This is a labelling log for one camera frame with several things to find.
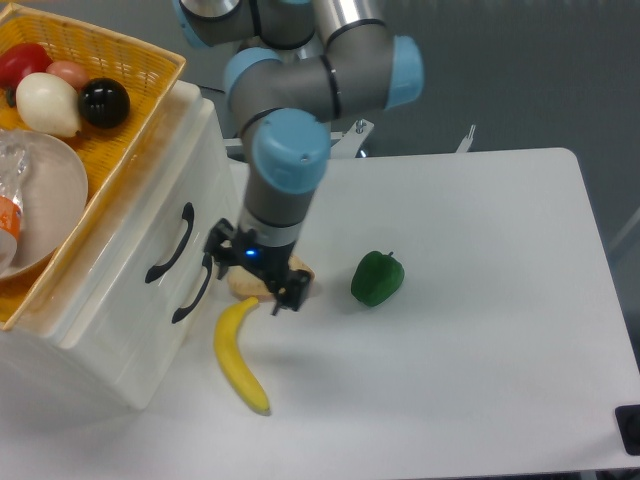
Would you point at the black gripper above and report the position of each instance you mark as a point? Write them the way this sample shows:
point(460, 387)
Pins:
point(267, 258)

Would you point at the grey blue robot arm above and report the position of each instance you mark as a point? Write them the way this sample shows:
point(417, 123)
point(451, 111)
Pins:
point(290, 148)

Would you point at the white drawer cabinet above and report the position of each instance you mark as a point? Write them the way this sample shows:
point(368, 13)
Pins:
point(28, 356)

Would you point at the toast bread slice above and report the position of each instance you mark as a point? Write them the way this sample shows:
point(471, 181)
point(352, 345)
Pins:
point(243, 284)

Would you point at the yellow banana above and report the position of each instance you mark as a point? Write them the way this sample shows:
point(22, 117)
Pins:
point(229, 357)

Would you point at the green bell pepper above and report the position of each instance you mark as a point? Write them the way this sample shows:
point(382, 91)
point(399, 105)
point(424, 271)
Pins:
point(376, 278)

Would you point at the beige bowl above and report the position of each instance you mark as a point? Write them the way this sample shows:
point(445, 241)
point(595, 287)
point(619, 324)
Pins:
point(55, 192)

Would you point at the black round fruit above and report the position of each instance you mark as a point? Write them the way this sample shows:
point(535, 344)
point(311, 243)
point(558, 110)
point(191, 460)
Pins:
point(104, 103)

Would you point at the pink round fruit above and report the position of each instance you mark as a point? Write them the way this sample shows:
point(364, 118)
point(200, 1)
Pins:
point(72, 73)

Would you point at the white pear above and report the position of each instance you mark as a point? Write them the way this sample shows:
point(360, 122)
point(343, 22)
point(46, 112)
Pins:
point(48, 104)

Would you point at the clear plastic bottle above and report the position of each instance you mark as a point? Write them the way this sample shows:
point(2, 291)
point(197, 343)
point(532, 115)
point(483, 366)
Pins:
point(14, 163)

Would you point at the red bell pepper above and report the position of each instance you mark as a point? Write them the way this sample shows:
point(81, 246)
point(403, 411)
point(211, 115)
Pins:
point(22, 60)

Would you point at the black corner device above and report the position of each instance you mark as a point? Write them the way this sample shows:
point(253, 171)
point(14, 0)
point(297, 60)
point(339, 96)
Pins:
point(628, 420)

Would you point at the black lower drawer handle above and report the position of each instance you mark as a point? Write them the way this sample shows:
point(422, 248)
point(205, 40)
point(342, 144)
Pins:
point(182, 312)

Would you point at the black drawer handle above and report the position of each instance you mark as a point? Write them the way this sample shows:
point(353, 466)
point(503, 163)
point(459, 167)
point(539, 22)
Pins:
point(160, 268)
point(182, 312)

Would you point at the black top drawer handle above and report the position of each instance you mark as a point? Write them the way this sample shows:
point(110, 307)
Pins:
point(160, 268)

